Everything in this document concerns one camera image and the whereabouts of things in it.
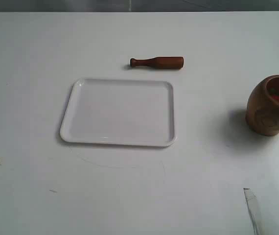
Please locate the brown wooden pestle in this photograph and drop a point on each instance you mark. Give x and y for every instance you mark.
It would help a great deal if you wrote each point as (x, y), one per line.
(173, 63)

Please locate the white rectangular plastic tray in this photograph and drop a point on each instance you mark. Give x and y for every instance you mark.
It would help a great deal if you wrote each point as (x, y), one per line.
(120, 112)

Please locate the clear tape strip right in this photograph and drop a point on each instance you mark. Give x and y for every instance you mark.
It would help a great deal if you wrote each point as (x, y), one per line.
(254, 211)

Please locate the brown wooden mortar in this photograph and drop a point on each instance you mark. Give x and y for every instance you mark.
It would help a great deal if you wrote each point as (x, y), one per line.
(262, 113)

